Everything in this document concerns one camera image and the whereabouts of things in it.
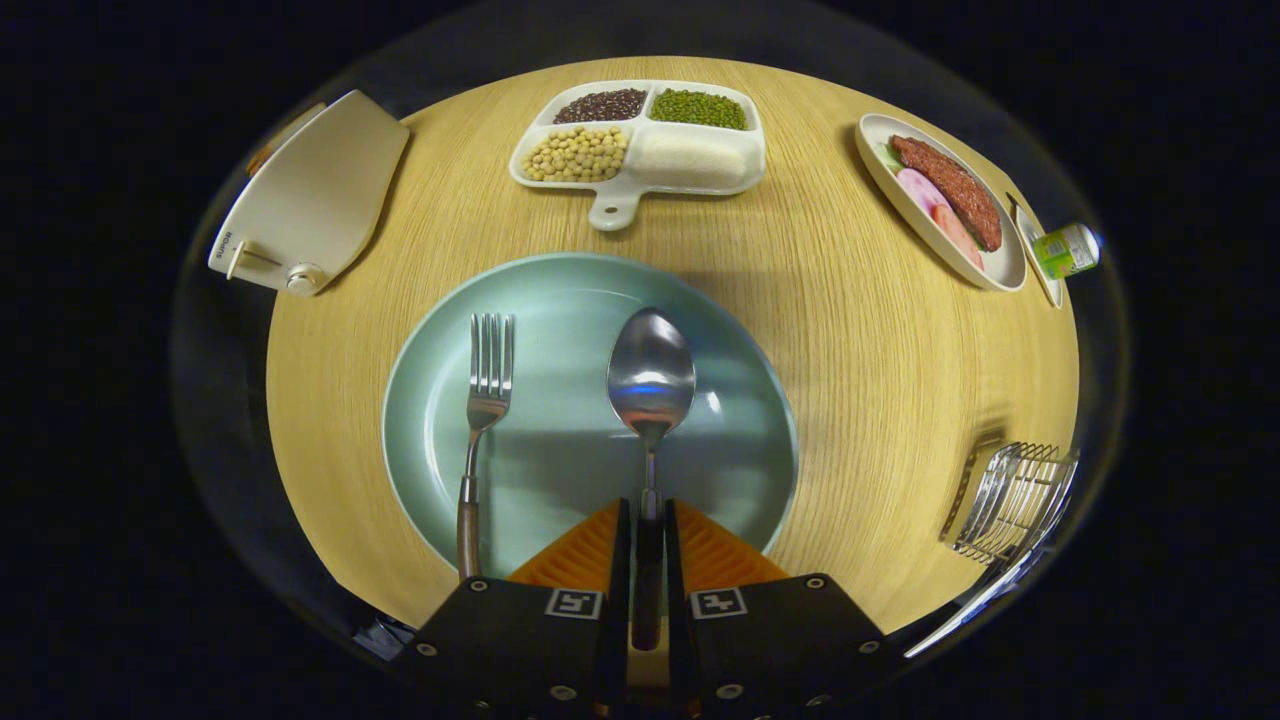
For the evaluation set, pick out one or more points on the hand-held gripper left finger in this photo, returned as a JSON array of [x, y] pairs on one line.
[[500, 640]]

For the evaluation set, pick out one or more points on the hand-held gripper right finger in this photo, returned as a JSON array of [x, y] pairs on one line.
[[780, 640]]

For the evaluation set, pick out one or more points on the light green round plate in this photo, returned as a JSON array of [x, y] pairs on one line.
[[560, 470]]

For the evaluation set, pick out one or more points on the silver metal bar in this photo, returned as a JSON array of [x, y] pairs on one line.
[[975, 605]]

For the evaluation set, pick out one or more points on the white oval food plate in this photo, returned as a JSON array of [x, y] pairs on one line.
[[1000, 265]]

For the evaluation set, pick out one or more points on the light red ham slice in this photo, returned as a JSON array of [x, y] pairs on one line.
[[958, 238]]

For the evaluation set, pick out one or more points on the small white saucer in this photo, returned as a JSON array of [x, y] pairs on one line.
[[1045, 288]]

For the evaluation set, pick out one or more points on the pink ham slice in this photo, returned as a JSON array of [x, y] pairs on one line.
[[918, 188]]

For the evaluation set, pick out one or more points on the cream white toaster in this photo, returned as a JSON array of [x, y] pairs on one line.
[[310, 200]]

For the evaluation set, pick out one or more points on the small green label bottle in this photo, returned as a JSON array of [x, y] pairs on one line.
[[1065, 250]]

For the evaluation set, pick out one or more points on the brown meat steak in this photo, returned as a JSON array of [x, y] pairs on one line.
[[950, 185]]

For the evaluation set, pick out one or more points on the pile of white rice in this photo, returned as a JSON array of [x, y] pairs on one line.
[[690, 160]]

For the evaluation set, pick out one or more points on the pile of yellow soybeans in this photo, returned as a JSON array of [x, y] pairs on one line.
[[575, 155]]

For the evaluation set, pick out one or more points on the green lettuce leaf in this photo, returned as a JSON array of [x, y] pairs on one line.
[[889, 156]]

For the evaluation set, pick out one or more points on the pile of green mung beans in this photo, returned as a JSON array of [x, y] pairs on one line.
[[700, 108]]

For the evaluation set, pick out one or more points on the toast bread slice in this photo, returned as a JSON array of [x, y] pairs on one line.
[[275, 145]]

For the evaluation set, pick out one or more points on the pile of red beans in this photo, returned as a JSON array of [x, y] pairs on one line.
[[600, 105]]

